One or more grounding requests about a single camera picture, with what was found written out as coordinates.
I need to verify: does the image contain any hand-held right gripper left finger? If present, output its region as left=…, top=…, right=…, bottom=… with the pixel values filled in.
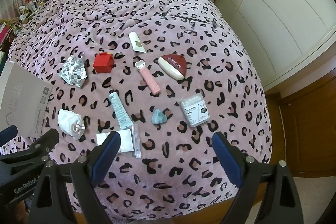
left=28, top=131, right=122, bottom=224

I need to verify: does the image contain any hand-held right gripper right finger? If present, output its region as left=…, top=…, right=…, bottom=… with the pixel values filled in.
left=212, top=132, right=313, bottom=224

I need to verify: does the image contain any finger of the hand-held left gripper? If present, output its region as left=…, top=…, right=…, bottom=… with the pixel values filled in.
left=0, top=129, right=59, bottom=165
left=0, top=125, right=18, bottom=146

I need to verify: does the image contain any white sachet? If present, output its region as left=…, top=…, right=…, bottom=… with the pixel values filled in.
left=96, top=129, right=133, bottom=153

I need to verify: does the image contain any white face mask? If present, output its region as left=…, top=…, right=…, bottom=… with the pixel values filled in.
left=58, top=109, right=86, bottom=140

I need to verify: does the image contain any clear stick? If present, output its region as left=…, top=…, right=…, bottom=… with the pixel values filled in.
left=133, top=124, right=142, bottom=159

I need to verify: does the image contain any white cardboard box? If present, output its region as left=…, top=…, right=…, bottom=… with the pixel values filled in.
left=0, top=60, right=53, bottom=136

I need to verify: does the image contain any white and teal tube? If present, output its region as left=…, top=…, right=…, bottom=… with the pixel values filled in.
left=109, top=90, right=134, bottom=128

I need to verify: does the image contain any clear cotton swab box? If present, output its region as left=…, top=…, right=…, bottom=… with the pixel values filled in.
left=180, top=93, right=211, bottom=128

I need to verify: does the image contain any teal triangular sponge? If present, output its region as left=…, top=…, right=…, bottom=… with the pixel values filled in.
left=151, top=109, right=168, bottom=125

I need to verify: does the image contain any red and white triangular case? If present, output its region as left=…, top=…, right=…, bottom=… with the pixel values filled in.
left=158, top=54, right=189, bottom=81

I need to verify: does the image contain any crumpled silver foil packet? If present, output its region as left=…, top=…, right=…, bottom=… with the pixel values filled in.
left=58, top=52, right=88, bottom=88

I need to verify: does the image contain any pink leopard print blanket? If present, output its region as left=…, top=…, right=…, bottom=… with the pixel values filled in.
left=0, top=0, right=273, bottom=224

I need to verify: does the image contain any red small box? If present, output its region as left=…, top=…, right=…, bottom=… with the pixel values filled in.
left=93, top=53, right=116, bottom=74

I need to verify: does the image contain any white tube with gold label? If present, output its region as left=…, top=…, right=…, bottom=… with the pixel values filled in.
left=128, top=31, right=147, bottom=53

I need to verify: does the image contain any metal clothes hanger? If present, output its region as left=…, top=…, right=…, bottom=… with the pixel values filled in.
left=155, top=11, right=218, bottom=30

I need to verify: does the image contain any white wardrobe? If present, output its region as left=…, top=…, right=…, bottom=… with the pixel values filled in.
left=210, top=0, right=336, bottom=93

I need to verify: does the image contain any pink handled lint roller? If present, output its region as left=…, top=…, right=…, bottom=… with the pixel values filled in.
left=134, top=56, right=161, bottom=95

